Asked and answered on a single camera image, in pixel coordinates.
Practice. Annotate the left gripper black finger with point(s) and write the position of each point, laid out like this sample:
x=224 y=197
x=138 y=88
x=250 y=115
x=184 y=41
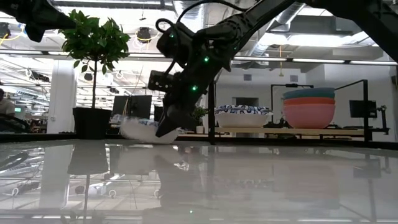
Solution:
x=46 y=21

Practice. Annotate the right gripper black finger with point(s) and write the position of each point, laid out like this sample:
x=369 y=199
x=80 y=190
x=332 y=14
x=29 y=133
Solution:
x=169 y=123
x=184 y=121

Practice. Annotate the green plastic bowl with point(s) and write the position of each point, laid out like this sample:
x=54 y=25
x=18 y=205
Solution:
x=309 y=97

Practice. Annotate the orange plastic bowl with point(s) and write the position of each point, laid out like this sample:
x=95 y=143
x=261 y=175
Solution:
x=309 y=101

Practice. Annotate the pink plastic bowl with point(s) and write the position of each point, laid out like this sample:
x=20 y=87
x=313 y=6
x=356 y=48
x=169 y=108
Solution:
x=309 y=116

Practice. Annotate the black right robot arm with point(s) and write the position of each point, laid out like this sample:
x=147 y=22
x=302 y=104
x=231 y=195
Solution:
x=217 y=40

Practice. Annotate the black monitor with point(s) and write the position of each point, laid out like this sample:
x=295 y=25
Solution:
x=158 y=113
x=120 y=105
x=140 y=106
x=362 y=109

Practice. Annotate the light wooden desk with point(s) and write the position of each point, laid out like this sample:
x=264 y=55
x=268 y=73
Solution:
x=192 y=136

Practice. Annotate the small potted green plant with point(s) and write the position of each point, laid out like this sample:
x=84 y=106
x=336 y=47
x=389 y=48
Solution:
x=200 y=113

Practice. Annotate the potted green tree black pot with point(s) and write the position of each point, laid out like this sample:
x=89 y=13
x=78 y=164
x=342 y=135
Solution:
x=93 y=43

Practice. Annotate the white building column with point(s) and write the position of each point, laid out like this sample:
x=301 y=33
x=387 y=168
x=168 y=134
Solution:
x=62 y=96

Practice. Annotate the long white light bar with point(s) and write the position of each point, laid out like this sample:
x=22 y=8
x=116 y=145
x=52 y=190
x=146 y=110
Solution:
x=373 y=63
x=259 y=59
x=318 y=61

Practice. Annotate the green exit sign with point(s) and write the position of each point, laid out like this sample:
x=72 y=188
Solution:
x=17 y=109

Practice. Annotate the person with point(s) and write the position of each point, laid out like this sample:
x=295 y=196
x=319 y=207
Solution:
x=5 y=105

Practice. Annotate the black office chair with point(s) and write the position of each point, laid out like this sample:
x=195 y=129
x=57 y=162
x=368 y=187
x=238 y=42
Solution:
x=15 y=123

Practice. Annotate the black device on stand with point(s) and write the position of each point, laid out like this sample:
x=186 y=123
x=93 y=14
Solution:
x=383 y=109

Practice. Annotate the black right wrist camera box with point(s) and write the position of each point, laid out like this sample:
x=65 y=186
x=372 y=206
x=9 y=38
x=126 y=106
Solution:
x=160 y=81

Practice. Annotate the wall air vent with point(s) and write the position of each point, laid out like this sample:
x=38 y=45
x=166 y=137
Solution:
x=293 y=78
x=247 y=77

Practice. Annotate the black metal stand frame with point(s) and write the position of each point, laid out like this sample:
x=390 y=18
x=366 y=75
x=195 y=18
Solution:
x=292 y=85

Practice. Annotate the wooden shelf with black frame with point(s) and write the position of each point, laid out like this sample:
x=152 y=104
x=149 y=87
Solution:
x=295 y=131

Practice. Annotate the silver ventilation duct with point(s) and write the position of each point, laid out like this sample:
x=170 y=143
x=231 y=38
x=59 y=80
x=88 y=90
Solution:
x=289 y=14

